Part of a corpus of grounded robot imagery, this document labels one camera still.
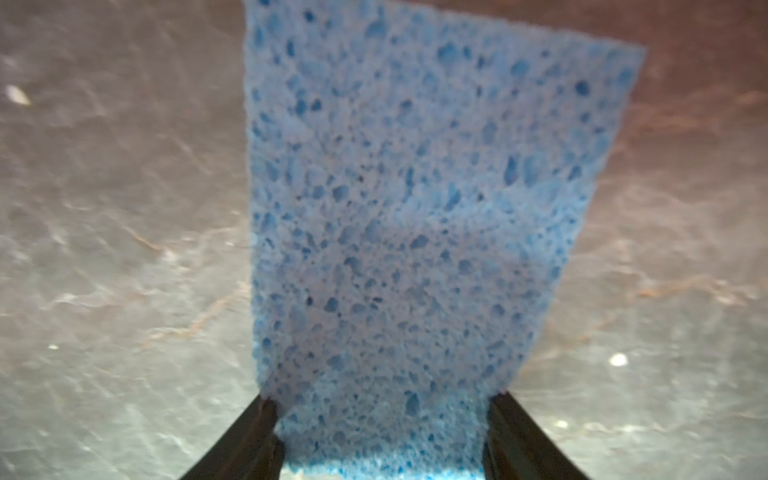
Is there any light blue sponge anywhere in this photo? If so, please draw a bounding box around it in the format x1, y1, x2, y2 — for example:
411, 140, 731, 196
244, 0, 645, 479

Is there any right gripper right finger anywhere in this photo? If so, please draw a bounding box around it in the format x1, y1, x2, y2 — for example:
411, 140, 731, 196
482, 392, 589, 480

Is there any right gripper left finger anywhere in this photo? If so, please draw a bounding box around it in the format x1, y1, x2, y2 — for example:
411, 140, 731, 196
180, 395, 285, 480

